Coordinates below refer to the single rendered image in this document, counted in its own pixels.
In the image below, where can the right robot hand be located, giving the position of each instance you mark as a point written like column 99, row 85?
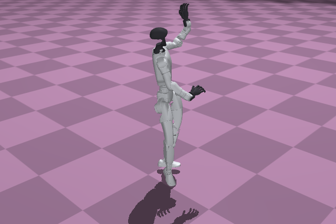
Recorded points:
column 196, row 91

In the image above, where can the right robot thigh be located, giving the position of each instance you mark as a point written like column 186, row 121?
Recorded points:
column 166, row 120

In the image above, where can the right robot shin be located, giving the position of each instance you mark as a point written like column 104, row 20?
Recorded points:
column 168, row 156

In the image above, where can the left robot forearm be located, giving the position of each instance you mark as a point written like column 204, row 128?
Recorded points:
column 185, row 31

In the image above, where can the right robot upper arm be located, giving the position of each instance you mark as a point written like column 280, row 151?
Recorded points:
column 164, row 69

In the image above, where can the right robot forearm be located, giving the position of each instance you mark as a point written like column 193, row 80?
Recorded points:
column 180, row 92

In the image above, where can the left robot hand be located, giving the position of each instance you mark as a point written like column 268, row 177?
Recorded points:
column 184, row 13

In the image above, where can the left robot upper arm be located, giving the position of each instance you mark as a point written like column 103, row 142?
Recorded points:
column 175, row 44

